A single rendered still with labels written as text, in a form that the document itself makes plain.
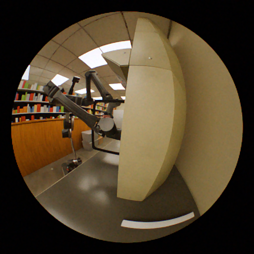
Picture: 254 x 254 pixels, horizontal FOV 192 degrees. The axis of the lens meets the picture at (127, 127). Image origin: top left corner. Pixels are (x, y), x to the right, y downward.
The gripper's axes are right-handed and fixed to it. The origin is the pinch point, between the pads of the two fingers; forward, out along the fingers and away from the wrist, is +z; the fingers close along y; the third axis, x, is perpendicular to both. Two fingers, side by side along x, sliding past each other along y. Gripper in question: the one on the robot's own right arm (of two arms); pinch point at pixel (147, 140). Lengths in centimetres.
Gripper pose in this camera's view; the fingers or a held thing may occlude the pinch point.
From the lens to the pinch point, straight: 33.4
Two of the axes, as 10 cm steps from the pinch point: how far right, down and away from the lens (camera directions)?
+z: 9.7, 2.0, -1.2
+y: 1.4, -0.9, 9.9
